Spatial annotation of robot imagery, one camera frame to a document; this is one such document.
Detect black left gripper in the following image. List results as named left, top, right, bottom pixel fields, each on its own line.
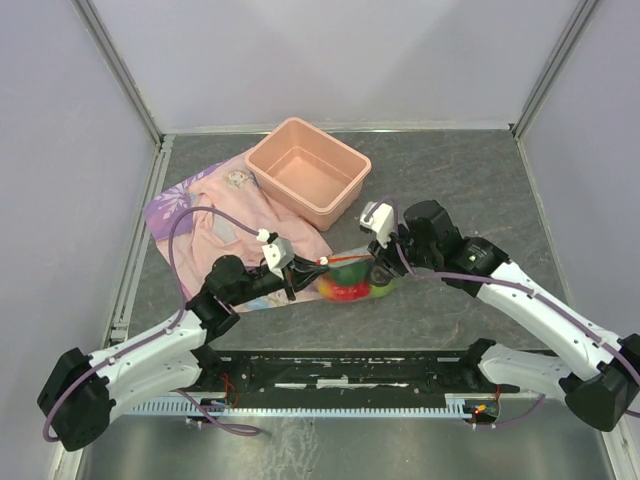
left=228, top=253, right=330, bottom=306

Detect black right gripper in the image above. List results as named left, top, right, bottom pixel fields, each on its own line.
left=366, top=220, right=439, bottom=280

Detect green fake apple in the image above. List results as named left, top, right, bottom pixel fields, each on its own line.
left=370, top=283, right=394, bottom=298

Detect clear zip top bag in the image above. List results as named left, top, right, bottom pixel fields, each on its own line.
left=314, top=246, right=396, bottom=304

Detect red fake pepper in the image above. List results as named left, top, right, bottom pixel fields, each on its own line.
left=331, top=282, right=371, bottom=303

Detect yellow fake pear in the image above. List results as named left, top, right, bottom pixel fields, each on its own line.
left=317, top=280, right=333, bottom=298

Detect dark purple fake eggplant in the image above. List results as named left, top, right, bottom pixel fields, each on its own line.
left=368, top=265, right=389, bottom=287

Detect dark green fake vegetable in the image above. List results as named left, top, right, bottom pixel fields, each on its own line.
left=329, top=262, right=368, bottom=286

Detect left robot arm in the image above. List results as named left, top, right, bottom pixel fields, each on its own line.
left=37, top=255, right=329, bottom=451

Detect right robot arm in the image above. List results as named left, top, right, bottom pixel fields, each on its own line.
left=360, top=200, right=639, bottom=432

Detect pink purple printed cloth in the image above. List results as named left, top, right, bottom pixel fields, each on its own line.
left=143, top=154, right=332, bottom=298

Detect pink plastic tub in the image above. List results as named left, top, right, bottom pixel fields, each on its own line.
left=245, top=117, right=371, bottom=231

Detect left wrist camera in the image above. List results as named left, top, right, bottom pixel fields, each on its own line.
left=262, top=237, right=295, bottom=279

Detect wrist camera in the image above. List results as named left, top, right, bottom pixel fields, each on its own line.
left=359, top=200, right=397, bottom=249
left=262, top=237, right=295, bottom=279

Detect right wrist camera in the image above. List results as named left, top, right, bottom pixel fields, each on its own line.
left=359, top=200, right=397, bottom=249

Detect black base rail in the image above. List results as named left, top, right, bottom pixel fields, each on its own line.
left=185, top=347, right=516, bottom=406

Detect light blue cable duct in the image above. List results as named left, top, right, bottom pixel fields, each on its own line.
left=129, top=388, right=493, bottom=419

